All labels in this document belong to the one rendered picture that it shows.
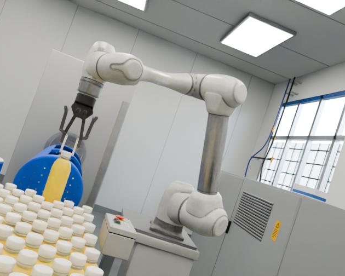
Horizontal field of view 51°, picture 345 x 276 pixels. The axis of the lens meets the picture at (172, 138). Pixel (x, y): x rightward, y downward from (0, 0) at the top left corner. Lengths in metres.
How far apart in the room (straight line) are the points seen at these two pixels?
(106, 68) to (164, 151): 5.49
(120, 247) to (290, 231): 1.55
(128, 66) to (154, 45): 5.67
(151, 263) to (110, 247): 0.55
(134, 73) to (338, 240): 2.00
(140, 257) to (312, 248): 1.33
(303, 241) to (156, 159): 4.42
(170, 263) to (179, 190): 0.35
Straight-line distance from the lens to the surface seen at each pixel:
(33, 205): 1.26
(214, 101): 1.63
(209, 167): 1.68
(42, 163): 1.62
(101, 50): 1.41
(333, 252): 2.82
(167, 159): 6.74
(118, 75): 1.26
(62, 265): 0.84
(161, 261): 1.85
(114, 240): 1.32
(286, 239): 2.64
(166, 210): 1.87
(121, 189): 6.72
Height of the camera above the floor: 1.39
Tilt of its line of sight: 3 degrees up
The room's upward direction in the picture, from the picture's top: 19 degrees clockwise
